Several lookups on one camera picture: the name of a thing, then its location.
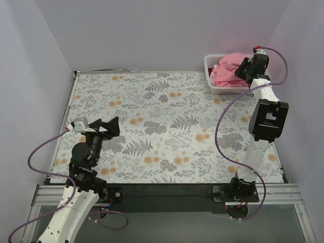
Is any purple cable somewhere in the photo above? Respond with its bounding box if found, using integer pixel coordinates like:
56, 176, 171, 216
214, 45, 289, 221
9, 125, 129, 243

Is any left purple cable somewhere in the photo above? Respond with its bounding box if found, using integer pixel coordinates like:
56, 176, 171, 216
9, 125, 129, 243

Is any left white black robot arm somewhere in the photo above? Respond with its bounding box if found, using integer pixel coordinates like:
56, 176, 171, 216
37, 116, 120, 242

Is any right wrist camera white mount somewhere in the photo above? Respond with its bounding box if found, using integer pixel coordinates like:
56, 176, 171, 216
253, 46, 266, 55

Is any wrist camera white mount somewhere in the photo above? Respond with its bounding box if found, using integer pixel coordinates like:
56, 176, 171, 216
253, 46, 266, 55
65, 117, 93, 133

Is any aluminium frame rail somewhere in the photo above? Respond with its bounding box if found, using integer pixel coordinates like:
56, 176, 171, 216
21, 183, 317, 243

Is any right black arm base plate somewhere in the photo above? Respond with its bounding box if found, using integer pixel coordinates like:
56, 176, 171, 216
212, 184, 259, 203

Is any floral table mat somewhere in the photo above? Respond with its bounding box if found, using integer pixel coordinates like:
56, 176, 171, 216
49, 72, 287, 184

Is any white plastic laundry basket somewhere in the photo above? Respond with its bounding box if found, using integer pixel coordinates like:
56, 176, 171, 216
204, 53, 249, 94

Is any dark red garment in basket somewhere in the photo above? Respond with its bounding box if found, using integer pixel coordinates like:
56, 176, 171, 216
208, 68, 213, 76

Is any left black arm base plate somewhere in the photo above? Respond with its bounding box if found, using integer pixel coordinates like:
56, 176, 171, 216
97, 187, 124, 204

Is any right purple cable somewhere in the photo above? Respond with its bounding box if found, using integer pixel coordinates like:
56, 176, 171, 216
214, 45, 289, 221

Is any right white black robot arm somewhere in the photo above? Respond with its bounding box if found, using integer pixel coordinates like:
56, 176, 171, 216
230, 49, 289, 201

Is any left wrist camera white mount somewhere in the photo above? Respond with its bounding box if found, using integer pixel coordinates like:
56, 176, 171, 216
65, 117, 93, 133

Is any pink t shirt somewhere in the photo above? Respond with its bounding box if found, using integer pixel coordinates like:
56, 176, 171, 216
212, 53, 248, 88

